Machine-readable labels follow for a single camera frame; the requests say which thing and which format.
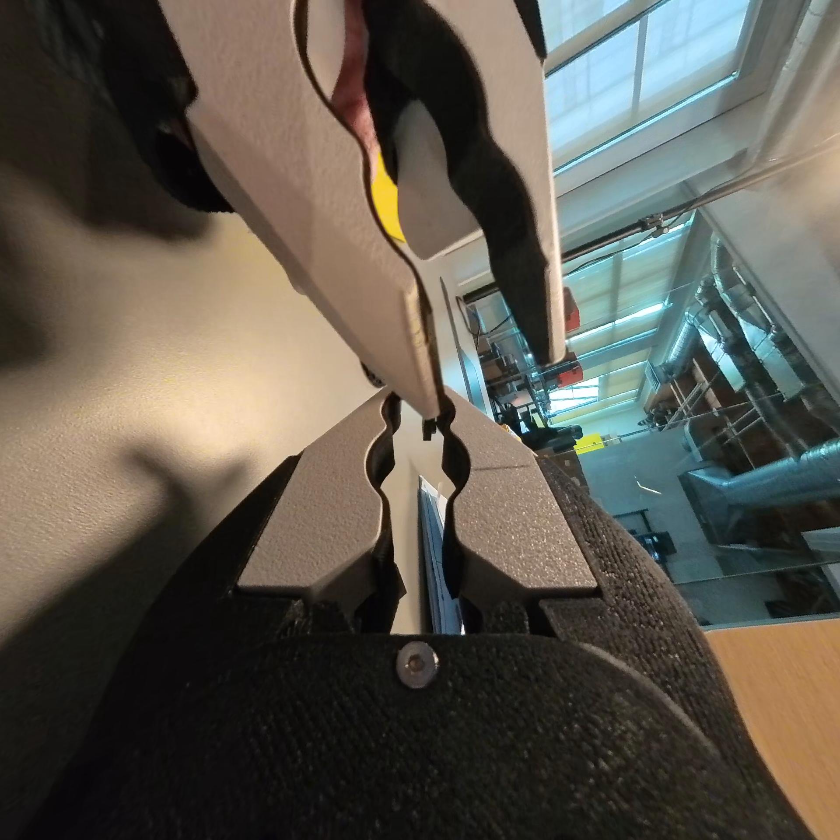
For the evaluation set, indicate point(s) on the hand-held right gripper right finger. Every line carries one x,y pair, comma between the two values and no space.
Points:
518,525

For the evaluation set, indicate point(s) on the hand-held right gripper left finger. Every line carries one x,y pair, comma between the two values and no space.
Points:
315,525

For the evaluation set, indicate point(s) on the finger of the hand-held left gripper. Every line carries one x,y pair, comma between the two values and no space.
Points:
295,164
525,131

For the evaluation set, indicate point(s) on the yellow plastic bin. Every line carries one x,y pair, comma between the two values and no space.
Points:
387,197

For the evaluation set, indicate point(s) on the black lego assembly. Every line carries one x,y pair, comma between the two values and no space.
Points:
428,426

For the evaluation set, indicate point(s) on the person's left hand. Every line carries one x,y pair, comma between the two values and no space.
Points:
354,79

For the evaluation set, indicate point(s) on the open instruction booklet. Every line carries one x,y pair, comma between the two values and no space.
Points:
436,558

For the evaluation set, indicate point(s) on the black office chair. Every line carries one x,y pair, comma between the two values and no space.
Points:
551,433

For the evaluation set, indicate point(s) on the small yellow cabinet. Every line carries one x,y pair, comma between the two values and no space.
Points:
589,443

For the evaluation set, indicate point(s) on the large paned window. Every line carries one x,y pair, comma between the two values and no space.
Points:
623,295
656,79

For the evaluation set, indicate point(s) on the black light stand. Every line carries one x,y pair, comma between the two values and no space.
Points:
649,226

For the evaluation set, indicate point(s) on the metal shelf rack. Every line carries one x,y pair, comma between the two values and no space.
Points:
505,367

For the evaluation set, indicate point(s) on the orange storage case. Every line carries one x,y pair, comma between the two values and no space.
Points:
568,374
572,308

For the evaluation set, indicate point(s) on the silver ventilation duct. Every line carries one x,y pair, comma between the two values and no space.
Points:
754,479

